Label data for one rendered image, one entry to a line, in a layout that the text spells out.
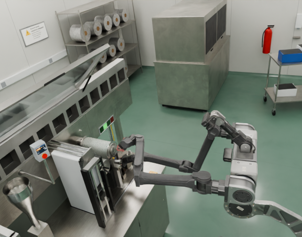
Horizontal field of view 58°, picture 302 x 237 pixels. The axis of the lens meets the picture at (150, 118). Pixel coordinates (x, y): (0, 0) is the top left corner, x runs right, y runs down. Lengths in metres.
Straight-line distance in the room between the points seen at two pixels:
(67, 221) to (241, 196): 1.32
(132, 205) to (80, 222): 0.40
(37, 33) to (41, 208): 3.44
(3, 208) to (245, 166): 1.47
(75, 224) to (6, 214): 0.48
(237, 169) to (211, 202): 1.88
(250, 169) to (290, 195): 2.10
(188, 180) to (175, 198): 1.90
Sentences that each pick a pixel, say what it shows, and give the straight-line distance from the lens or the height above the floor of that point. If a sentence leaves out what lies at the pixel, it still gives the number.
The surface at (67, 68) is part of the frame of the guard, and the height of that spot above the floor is 2.02.
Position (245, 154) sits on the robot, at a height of 1.53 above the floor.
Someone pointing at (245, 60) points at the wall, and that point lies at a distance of 6.27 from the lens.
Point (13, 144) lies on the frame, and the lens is 1.90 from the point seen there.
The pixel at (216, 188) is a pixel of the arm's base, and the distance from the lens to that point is 1.47.
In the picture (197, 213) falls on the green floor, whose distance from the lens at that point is 3.24.
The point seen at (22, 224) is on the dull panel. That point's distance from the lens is 2.16.
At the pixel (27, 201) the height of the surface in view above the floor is 1.44.
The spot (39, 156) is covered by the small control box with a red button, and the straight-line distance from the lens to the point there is 1.62.
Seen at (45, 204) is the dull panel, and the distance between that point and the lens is 2.25.
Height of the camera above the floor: 2.53
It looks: 31 degrees down
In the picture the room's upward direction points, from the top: 8 degrees counter-clockwise
